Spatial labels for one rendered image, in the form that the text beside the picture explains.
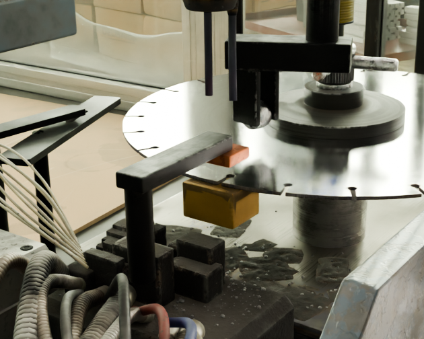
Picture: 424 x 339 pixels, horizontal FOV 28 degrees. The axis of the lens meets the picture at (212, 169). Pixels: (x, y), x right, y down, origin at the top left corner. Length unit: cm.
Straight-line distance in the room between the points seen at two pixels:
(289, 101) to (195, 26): 63
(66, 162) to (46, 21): 50
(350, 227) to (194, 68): 67
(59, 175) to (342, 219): 54
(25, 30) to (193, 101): 15
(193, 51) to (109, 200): 35
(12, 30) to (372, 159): 29
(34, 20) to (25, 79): 89
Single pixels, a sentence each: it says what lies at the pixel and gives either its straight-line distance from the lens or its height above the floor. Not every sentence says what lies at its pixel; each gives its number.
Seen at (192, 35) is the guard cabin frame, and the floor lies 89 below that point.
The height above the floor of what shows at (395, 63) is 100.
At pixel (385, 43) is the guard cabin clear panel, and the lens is 115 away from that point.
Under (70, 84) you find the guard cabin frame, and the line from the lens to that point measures 148.
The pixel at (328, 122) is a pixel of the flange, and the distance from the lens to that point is 62.
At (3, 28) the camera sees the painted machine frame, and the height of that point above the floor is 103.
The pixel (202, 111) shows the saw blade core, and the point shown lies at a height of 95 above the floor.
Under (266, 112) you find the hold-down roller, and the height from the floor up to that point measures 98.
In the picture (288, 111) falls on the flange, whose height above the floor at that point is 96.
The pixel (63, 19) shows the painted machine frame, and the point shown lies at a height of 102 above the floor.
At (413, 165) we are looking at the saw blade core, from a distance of 57.
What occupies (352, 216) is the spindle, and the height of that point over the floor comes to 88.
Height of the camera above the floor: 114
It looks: 20 degrees down
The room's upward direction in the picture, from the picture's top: 1 degrees counter-clockwise
